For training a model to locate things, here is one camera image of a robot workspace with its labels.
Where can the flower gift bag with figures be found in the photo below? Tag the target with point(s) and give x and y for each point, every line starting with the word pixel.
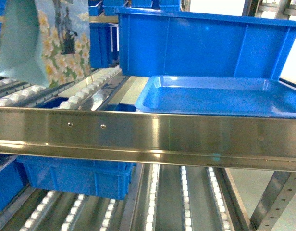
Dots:
pixel 45 42

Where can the blue plastic tray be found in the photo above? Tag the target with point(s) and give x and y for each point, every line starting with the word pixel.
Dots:
pixel 218 96

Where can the large blue crate behind tray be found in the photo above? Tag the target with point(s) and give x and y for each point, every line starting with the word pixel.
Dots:
pixel 174 43

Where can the blue crate lower shelf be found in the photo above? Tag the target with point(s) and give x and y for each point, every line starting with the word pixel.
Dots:
pixel 106 179

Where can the blue crate shelf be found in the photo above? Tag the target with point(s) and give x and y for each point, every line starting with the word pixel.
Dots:
pixel 106 179
pixel 103 48

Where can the blue crate left upper shelf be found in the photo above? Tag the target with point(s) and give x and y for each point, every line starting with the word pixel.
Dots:
pixel 103 48

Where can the stainless steel shelf rail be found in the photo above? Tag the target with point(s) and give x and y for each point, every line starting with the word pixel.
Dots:
pixel 211 141

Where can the perforated steel rack post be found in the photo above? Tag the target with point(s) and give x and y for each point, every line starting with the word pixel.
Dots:
pixel 274 200

